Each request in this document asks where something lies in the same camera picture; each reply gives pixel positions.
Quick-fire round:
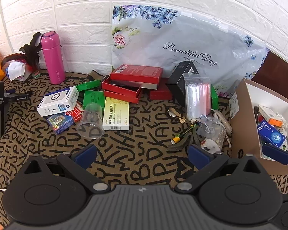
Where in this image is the blue playing card box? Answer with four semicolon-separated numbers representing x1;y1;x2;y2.
47;114;76;135

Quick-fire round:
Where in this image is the floral plastic bag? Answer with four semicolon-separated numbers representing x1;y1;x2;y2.
110;5;269;99

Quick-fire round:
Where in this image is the brown board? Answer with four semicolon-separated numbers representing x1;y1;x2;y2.
251;50;288;106

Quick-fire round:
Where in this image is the red playing card box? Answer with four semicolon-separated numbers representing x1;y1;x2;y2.
65;102;84;122

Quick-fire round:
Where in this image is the white tissue packet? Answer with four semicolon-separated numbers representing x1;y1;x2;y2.
6;62;30;81

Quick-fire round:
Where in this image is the letter print tablecloth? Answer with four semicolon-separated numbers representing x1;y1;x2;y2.
0;69;288;230

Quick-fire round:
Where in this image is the blue medicine box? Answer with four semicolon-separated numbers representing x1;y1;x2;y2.
257;121;286;148

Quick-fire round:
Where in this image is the small bronze keychain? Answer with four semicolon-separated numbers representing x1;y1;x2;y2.
167;109;186;124

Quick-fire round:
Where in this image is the white printed box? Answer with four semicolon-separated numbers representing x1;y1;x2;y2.
37;86;79;117

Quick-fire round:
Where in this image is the stack of clear zip bags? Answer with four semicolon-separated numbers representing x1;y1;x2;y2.
184;73;212;121

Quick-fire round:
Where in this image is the green box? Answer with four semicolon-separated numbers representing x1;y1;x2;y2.
83;90;106;111
75;80;103;93
210;84;219;111

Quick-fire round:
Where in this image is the pink thermos bottle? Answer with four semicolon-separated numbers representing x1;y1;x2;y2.
41;31;66;85

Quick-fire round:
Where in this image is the orange white box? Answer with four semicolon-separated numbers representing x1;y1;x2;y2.
259;105;282;127

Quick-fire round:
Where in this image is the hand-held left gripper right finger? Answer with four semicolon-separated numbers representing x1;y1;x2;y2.
174;144;262;194

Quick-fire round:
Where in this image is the white red small packet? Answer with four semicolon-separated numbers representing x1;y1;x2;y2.
201;139;221;154

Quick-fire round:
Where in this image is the beige strap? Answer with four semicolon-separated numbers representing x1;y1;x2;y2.
211;109;233;135

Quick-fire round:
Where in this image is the black box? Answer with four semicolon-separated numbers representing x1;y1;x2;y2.
165;61;199;107

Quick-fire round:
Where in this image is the yellow white medicine box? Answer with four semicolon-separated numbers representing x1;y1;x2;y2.
103;96;130;131

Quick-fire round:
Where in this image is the red open box tray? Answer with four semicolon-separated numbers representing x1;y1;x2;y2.
101;75;142;99
104;90;141;104

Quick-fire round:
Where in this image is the clear plastic cup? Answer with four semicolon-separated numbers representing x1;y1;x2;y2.
77;103;105;139

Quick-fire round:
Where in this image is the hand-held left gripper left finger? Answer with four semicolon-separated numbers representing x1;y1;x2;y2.
23;144;111;194

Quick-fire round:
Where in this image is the olive green strap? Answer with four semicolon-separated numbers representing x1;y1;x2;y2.
168;123;202;152

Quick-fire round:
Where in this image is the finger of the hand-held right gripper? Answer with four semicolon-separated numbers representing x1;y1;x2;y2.
262;143;288;166

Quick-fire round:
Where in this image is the small clear bag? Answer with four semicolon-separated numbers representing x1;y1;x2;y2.
196;115;219;139

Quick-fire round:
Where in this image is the small red box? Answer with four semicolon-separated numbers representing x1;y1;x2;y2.
149;85;173;100

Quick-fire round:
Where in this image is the clear bag with dried bits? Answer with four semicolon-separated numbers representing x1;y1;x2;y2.
206;122;227;149

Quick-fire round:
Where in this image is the cardboard box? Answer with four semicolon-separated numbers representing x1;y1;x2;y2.
228;78;288;175

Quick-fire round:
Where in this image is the red box with label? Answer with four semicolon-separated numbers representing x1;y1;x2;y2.
110;65;164;90

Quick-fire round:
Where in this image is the black and red feather decoration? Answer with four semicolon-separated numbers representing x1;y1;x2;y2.
1;32;42;73

